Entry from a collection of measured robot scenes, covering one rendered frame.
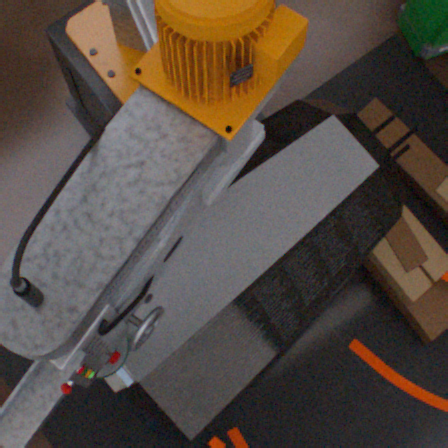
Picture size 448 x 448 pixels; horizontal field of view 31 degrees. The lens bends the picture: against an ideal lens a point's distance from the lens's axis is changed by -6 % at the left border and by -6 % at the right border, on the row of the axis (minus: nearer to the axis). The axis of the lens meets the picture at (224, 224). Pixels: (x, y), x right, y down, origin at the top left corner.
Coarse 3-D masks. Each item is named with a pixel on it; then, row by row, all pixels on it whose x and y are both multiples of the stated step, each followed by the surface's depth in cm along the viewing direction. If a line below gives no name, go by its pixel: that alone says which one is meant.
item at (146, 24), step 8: (112, 0) 239; (120, 0) 237; (128, 0) 225; (136, 0) 215; (144, 0) 214; (152, 0) 214; (136, 8) 216; (144, 8) 214; (152, 8) 213; (136, 16) 223; (144, 16) 213; (152, 16) 213; (136, 24) 224; (144, 24) 214; (152, 24) 212; (144, 32) 220; (152, 32) 212; (144, 40) 221; (152, 40) 212
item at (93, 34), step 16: (80, 16) 292; (96, 16) 292; (80, 32) 291; (96, 32) 290; (112, 32) 290; (80, 48) 289; (96, 48) 289; (112, 48) 289; (128, 48) 288; (96, 64) 287; (112, 64) 287; (128, 64) 287; (112, 80) 285; (128, 80) 285; (128, 96) 283
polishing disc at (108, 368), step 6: (126, 336) 251; (120, 342) 250; (126, 342) 250; (120, 348) 249; (126, 348) 249; (120, 354) 249; (108, 360) 248; (120, 360) 248; (108, 366) 248; (114, 366) 248; (102, 372) 247; (108, 372) 247
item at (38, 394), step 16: (32, 368) 224; (48, 368) 228; (32, 384) 227; (48, 384) 227; (16, 400) 225; (32, 400) 225; (48, 400) 225; (0, 416) 220; (16, 416) 224; (32, 416) 224; (48, 416) 222; (0, 432) 222; (16, 432) 222; (32, 432) 218
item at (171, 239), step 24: (216, 168) 203; (240, 168) 231; (192, 192) 198; (216, 192) 225; (192, 216) 213; (168, 240) 205; (144, 264) 204; (168, 264) 223; (120, 288) 203; (144, 288) 210; (120, 312) 206
